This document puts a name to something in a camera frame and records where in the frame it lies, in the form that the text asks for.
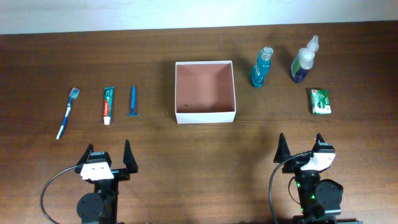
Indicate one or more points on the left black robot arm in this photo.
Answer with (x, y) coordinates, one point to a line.
(101, 206)

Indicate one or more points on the white cardboard box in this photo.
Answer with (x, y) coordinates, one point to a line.
(204, 92)

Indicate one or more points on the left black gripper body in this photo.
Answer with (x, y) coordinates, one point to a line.
(121, 174)

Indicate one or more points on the green soap packet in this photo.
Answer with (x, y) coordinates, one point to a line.
(320, 102)

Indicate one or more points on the blue white toothbrush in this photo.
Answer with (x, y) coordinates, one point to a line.
(72, 96)

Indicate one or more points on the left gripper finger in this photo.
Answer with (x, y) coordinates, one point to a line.
(85, 155)
(128, 159)

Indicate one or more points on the green red toothpaste tube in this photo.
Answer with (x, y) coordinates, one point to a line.
(108, 104)

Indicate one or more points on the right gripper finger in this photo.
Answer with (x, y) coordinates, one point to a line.
(319, 138)
(283, 152)

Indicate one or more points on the blue disposable razor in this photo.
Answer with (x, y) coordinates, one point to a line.
(133, 112)

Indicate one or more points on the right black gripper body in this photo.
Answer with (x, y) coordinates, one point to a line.
(295, 165)

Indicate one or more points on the clear blue spray bottle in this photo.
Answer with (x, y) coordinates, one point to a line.
(304, 60)

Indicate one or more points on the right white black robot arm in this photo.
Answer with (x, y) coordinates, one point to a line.
(319, 199)

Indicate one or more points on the teal mouthwash bottle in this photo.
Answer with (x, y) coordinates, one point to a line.
(262, 67)

